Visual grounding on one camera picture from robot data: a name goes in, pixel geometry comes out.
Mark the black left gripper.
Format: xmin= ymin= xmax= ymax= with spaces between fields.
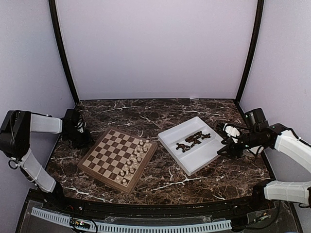
xmin=62 ymin=128 xmax=95 ymax=150

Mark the pile of dark chess pieces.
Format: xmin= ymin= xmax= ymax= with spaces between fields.
xmin=176 ymin=131 xmax=211 ymax=153

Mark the right black frame post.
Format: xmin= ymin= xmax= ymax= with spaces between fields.
xmin=234 ymin=0 xmax=264 ymax=106

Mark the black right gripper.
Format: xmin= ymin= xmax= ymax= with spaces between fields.
xmin=217 ymin=130 xmax=260 ymax=160

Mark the white divided plastic tray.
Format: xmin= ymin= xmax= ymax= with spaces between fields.
xmin=158 ymin=116 xmax=223 ymax=176

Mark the white slotted cable duct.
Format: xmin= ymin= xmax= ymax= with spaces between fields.
xmin=31 ymin=207 xmax=232 ymax=233

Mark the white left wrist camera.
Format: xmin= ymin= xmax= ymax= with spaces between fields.
xmin=74 ymin=115 xmax=85 ymax=133

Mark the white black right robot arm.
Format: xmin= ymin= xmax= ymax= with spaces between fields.
xmin=217 ymin=108 xmax=311 ymax=211

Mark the white chess piece row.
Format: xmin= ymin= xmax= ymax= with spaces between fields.
xmin=109 ymin=136 xmax=152 ymax=188

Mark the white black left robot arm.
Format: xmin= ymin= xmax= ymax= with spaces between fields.
xmin=0 ymin=109 xmax=93 ymax=212

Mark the wooden chess board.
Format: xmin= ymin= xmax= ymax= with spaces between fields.
xmin=78 ymin=127 xmax=157 ymax=193

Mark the black front rail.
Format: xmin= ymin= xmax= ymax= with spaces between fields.
xmin=21 ymin=189 xmax=292 ymax=223

